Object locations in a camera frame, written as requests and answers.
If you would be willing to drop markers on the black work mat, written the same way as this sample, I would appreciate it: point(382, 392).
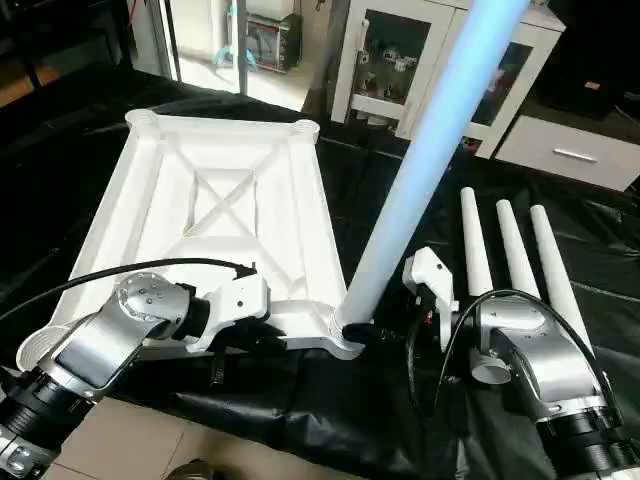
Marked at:
point(340, 420)

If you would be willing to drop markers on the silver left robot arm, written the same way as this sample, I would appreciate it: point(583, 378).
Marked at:
point(90, 350)

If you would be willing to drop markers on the colourful toy box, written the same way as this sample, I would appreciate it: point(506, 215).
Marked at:
point(272, 42)

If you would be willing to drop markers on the white plastic table leg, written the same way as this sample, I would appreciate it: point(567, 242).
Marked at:
point(430, 150)
point(516, 250)
point(558, 270)
point(475, 240)

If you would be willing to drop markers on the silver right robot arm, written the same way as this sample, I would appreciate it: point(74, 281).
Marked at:
point(545, 370)

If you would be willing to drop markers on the white drawer unit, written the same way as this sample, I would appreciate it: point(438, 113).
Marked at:
point(575, 150)

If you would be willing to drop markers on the dark shelf unit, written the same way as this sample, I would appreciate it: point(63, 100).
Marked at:
point(50, 40)

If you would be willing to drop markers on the white plastic table top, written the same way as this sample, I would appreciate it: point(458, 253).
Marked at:
point(220, 200)

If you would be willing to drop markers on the white glass door cabinet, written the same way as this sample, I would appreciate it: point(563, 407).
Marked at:
point(400, 60)

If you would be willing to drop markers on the white framed glass door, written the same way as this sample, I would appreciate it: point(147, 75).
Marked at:
point(200, 35)

